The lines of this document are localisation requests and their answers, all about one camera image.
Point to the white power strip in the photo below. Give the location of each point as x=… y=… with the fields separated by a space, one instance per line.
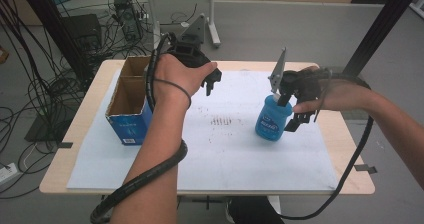
x=6 y=174

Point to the grey tape strip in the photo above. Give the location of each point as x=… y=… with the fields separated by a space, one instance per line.
x=365 y=168
x=65 y=145

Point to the white table leg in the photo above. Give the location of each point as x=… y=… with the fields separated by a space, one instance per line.
x=274 y=202

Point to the blue plastic bottle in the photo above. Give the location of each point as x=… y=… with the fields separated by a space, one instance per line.
x=271 y=124

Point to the person's left hand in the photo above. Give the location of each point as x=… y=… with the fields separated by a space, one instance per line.
x=173 y=77

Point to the white table mat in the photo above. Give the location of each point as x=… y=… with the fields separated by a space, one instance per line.
x=233 y=157

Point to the person's leg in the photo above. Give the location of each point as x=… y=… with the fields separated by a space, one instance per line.
x=256 y=210

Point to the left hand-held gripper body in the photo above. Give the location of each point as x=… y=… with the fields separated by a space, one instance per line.
x=188 y=52

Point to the blue open cardboard box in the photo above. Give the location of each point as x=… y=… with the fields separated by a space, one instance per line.
x=128 y=127

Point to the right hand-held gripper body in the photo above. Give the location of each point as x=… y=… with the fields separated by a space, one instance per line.
x=300 y=84

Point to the white background desk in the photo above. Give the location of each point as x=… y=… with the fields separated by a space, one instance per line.
x=213 y=17

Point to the black metal post with base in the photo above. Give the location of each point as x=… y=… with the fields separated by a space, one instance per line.
x=383 y=24

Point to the thin black wristband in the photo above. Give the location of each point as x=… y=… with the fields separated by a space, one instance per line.
x=180 y=88

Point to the person's right hand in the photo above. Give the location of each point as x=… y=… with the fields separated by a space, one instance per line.
x=343 y=95

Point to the orange object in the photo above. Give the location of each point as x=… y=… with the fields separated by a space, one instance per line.
x=3 y=54

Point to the black box on floor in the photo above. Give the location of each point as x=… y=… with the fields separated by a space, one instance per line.
x=81 y=30

